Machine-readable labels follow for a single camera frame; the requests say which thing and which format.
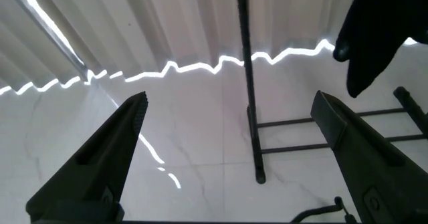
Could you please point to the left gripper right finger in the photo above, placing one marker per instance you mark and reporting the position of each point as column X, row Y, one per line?
column 401, row 190

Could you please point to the black clothes rack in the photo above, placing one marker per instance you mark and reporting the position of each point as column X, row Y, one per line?
column 249, row 83

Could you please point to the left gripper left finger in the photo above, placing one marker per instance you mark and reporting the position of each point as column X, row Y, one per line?
column 83, row 190

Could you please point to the black garment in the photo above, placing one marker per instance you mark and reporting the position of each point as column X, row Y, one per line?
column 378, row 33

